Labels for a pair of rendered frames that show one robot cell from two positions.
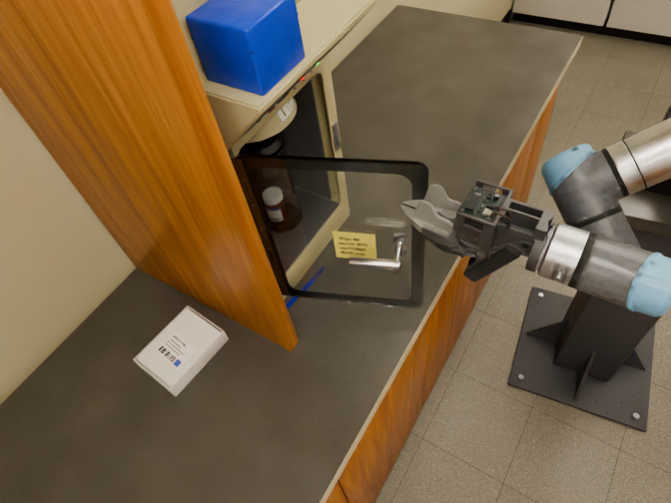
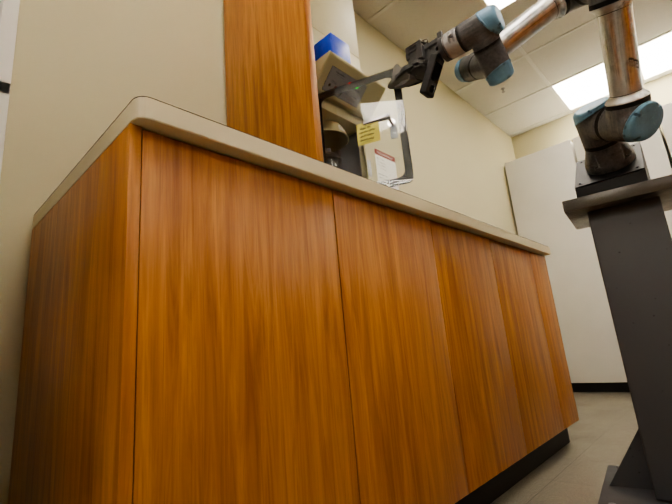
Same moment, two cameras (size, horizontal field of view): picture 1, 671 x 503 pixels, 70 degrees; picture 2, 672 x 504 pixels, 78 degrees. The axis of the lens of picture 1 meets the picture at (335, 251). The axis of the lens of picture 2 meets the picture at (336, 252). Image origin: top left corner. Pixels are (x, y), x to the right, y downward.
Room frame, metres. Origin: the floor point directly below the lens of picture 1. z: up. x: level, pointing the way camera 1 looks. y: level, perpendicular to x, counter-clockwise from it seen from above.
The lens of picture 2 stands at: (-0.67, 0.05, 0.51)
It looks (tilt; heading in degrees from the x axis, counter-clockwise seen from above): 13 degrees up; 2
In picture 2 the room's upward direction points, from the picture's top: 5 degrees counter-clockwise
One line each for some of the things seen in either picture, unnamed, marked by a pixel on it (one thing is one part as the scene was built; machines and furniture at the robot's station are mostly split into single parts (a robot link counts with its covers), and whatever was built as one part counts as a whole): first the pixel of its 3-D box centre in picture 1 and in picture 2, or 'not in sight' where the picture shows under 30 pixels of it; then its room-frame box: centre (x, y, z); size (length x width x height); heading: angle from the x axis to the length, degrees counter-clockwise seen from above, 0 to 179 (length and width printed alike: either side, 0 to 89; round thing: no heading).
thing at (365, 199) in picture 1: (339, 243); (360, 135); (0.55, -0.01, 1.19); 0.30 x 0.01 x 0.40; 70
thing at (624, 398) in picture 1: (621, 290); (657, 343); (0.74, -0.89, 0.45); 0.48 x 0.48 x 0.90; 57
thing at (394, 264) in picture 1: (377, 255); (378, 121); (0.50, -0.07, 1.20); 0.10 x 0.05 x 0.03; 70
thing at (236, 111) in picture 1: (299, 68); (349, 89); (0.69, 0.00, 1.46); 0.32 x 0.11 x 0.10; 140
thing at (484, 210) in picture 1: (500, 229); (428, 56); (0.40, -0.23, 1.34); 0.12 x 0.08 x 0.09; 50
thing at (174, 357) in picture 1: (182, 348); not in sight; (0.53, 0.37, 0.96); 0.16 x 0.12 x 0.04; 135
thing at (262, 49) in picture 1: (249, 38); (331, 56); (0.63, 0.06, 1.56); 0.10 x 0.10 x 0.09; 50
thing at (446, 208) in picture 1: (434, 200); (402, 77); (0.48, -0.16, 1.33); 0.09 x 0.03 x 0.06; 50
